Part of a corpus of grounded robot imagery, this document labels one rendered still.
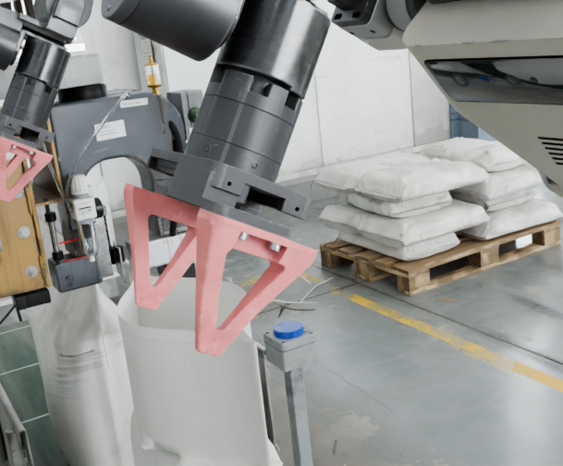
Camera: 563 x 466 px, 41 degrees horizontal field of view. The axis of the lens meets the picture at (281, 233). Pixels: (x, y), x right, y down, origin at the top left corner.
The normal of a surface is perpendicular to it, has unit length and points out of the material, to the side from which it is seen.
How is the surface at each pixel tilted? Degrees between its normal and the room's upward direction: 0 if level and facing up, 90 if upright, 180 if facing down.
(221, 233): 108
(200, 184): 61
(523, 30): 40
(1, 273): 90
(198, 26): 117
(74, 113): 90
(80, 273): 90
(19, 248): 90
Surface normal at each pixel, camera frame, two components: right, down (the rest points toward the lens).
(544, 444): -0.11, -0.96
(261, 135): 0.46, 0.16
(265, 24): -0.14, -0.05
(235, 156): 0.15, 0.05
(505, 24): -0.63, -0.60
